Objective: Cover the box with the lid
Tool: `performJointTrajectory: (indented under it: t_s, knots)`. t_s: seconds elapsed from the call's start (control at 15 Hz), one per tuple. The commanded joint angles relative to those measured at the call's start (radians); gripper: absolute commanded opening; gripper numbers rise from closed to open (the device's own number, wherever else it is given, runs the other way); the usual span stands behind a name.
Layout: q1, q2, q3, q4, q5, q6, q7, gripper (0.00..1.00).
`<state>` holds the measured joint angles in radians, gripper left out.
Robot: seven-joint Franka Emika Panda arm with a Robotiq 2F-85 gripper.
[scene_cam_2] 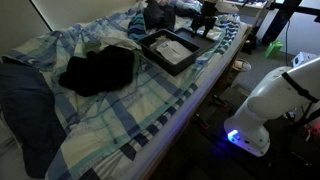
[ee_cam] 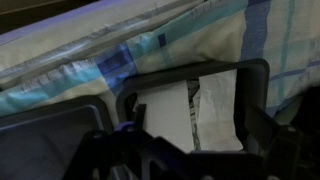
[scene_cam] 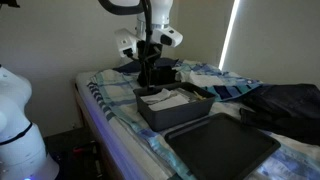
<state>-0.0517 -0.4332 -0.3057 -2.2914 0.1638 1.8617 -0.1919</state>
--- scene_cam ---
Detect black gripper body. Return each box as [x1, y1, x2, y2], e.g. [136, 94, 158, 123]
[137, 40, 163, 68]

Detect black box lid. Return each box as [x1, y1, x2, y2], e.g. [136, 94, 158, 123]
[163, 112, 282, 180]

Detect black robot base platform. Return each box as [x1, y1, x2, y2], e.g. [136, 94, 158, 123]
[43, 128, 108, 180]

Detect blue checked duvet cover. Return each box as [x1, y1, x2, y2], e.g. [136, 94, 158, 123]
[87, 59, 320, 180]

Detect dark grey plastic box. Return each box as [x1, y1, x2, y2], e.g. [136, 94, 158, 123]
[133, 81, 217, 133]

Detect crumpled white paper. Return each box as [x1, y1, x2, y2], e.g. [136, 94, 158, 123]
[140, 88, 173, 105]

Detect flat white paper sheet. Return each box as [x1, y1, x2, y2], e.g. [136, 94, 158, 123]
[148, 94, 190, 112]

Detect white cloth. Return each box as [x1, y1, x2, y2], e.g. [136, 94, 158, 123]
[179, 70, 225, 88]

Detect white mattress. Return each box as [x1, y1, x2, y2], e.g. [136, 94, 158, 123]
[74, 70, 174, 180]

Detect white window blind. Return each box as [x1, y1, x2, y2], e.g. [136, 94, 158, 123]
[221, 0, 320, 86]

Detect dark blue jeans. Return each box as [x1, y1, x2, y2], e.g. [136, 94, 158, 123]
[238, 83, 320, 146]

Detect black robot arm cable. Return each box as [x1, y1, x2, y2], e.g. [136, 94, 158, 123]
[98, 0, 155, 86]

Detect wooden bed frame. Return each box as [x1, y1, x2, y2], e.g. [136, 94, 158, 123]
[72, 81, 124, 180]

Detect black bracket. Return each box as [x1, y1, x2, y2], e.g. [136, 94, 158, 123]
[0, 0, 20, 8]

